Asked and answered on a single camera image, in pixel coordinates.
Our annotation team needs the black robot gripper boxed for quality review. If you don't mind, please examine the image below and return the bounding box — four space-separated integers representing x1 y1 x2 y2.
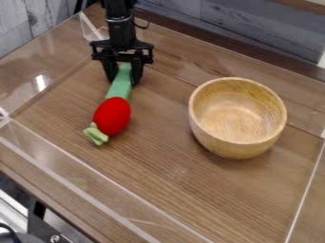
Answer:
90 39 154 85

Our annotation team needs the green rectangular block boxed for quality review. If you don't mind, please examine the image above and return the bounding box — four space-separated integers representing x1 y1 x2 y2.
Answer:
106 63 133 100

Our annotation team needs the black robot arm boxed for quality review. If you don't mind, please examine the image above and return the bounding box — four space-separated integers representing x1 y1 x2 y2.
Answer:
90 0 154 85

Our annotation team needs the brown wooden bowl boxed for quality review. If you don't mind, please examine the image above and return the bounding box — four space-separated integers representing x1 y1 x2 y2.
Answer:
188 77 288 159

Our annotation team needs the red plush radish toy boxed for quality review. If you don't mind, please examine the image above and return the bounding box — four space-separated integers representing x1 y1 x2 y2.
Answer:
85 97 131 146

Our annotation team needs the clear acrylic corner bracket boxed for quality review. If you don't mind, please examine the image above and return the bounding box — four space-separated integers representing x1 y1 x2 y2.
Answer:
79 11 110 42

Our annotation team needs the clear acrylic tray wall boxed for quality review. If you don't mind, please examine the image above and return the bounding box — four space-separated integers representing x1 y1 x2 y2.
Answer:
0 110 213 243

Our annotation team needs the black table leg frame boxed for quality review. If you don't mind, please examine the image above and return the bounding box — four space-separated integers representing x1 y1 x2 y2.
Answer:
27 200 73 243

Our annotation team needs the black cable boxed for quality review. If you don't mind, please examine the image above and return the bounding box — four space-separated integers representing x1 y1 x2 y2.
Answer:
0 222 23 243

